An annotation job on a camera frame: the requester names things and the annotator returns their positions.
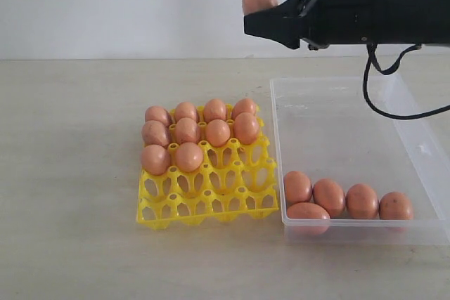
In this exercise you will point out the brown egg packed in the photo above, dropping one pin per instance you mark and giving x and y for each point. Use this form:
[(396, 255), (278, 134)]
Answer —
[(244, 105), (158, 113), (186, 110), (215, 109)]

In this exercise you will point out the clear plastic container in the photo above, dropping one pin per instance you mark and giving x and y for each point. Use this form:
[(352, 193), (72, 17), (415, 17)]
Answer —
[(324, 128)]

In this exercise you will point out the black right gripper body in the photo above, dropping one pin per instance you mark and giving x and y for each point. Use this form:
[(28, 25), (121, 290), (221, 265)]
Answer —
[(330, 22)]

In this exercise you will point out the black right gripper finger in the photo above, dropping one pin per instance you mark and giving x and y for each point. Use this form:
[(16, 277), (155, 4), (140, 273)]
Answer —
[(289, 9), (284, 30)]

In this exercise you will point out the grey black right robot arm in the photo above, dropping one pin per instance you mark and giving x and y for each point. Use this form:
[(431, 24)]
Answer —
[(402, 22)]

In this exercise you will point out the yellow plastic egg tray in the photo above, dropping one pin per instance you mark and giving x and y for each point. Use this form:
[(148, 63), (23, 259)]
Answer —
[(232, 180)]

